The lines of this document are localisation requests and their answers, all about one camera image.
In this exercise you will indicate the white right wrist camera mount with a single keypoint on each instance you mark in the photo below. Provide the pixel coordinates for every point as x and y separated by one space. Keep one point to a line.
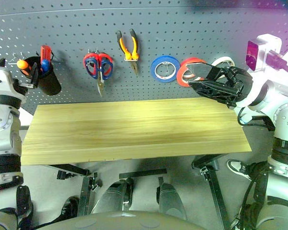
266 45

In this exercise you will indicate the red utility knife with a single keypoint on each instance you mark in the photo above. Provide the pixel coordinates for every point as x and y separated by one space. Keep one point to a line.
45 51

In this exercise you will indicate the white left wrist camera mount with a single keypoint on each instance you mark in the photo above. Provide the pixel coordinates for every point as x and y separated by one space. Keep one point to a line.
2 81

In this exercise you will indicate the black rounded robot foot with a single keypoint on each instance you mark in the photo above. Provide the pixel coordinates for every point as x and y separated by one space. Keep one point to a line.
70 207

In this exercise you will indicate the orange black screwdriver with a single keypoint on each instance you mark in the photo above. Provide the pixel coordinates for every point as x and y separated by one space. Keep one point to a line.
22 64

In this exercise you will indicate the white tape roll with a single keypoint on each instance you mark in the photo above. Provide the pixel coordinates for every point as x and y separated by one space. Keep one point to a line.
222 58

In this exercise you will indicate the grey rounded leg cover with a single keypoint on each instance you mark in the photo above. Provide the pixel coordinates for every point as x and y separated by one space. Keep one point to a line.
112 198
171 201

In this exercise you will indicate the grey robot chest cover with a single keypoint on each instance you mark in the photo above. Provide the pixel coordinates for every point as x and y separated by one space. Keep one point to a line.
122 222

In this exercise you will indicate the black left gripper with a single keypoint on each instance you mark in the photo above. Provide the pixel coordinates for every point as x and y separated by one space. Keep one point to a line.
21 87

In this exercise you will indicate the dark grey pegboard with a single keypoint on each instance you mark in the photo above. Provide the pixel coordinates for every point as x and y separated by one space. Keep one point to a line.
144 24

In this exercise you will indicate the orange black pliers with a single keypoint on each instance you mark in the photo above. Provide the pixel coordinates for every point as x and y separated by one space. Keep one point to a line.
134 64

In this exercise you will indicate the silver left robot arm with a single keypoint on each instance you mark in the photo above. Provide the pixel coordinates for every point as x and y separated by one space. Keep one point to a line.
2 124

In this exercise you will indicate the white black sneaker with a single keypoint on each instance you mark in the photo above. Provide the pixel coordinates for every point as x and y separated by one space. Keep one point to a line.
235 166

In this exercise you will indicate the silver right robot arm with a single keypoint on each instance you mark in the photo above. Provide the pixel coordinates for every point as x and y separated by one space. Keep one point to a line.
285 115

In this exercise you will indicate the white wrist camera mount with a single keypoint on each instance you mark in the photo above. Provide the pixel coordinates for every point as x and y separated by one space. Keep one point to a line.
2 81
266 45

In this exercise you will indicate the blue tape roll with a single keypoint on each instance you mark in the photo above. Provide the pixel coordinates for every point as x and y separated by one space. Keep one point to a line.
153 69

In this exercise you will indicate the black plastic cup holder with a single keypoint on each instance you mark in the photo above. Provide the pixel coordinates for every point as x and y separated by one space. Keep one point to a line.
50 83

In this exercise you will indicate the wide red tape roll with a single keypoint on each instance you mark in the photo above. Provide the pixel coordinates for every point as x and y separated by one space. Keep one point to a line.
180 76

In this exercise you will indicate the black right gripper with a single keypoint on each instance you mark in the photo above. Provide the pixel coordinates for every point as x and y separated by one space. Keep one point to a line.
240 83

